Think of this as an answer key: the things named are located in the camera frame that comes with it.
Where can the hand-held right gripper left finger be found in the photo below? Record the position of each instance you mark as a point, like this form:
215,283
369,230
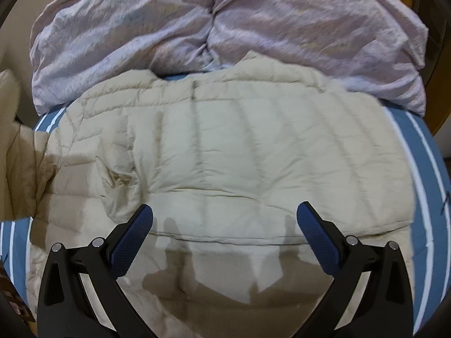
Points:
132,239

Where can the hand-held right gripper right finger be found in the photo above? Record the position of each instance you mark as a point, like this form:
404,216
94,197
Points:
319,239

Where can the beige puffer jacket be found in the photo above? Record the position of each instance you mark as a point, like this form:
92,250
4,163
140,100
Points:
246,148

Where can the blue white-striped bed sheet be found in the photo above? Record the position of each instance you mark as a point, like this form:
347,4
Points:
421,183

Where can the beige cushion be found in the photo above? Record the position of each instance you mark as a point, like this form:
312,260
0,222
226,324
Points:
7,95

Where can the right lilac pillow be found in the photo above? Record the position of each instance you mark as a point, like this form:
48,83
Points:
428,60

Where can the lilac pillow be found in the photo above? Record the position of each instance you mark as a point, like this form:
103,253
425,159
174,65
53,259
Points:
428,60
141,28

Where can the left lilac pillow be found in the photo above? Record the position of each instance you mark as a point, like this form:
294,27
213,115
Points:
141,28

